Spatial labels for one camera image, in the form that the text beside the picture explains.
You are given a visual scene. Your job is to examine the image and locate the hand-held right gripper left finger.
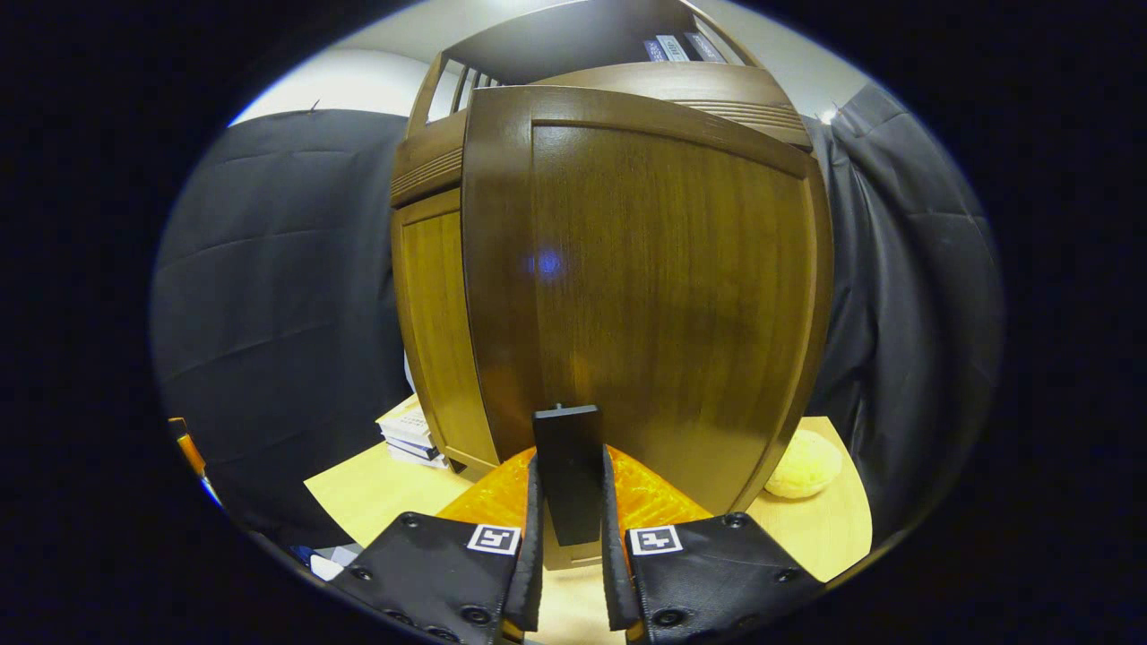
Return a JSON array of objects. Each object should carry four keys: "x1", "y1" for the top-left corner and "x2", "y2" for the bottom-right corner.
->
[{"x1": 330, "y1": 452, "x2": 546, "y2": 645}]

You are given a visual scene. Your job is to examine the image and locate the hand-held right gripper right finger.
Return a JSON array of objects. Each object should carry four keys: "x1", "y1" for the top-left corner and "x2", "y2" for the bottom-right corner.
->
[{"x1": 599, "y1": 445, "x2": 825, "y2": 645}]

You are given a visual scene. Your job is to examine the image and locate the black door handle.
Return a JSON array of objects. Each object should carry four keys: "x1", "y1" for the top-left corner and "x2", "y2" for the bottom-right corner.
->
[{"x1": 532, "y1": 403, "x2": 606, "y2": 547}]

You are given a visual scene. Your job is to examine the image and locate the wooden shoe cabinet door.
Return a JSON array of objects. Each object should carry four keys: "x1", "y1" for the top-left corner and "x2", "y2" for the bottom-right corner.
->
[
  {"x1": 460, "y1": 85, "x2": 834, "y2": 570},
  {"x1": 392, "y1": 188, "x2": 500, "y2": 480}
]

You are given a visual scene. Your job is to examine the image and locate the wooden double-door shoe cabinet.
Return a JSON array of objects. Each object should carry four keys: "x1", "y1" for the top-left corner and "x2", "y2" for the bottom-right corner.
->
[{"x1": 390, "y1": 0, "x2": 834, "y2": 570}]

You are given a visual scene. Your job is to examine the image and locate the stack of books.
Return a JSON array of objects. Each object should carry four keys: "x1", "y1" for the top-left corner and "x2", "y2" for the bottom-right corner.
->
[{"x1": 376, "y1": 394, "x2": 449, "y2": 471}]

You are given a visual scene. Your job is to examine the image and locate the black backdrop cloth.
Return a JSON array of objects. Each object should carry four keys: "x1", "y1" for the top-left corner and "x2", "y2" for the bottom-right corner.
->
[{"x1": 151, "y1": 82, "x2": 1005, "y2": 547}]

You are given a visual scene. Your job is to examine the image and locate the yellow round sponge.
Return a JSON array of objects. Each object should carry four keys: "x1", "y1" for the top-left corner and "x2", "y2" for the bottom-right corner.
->
[{"x1": 763, "y1": 428, "x2": 845, "y2": 500}]

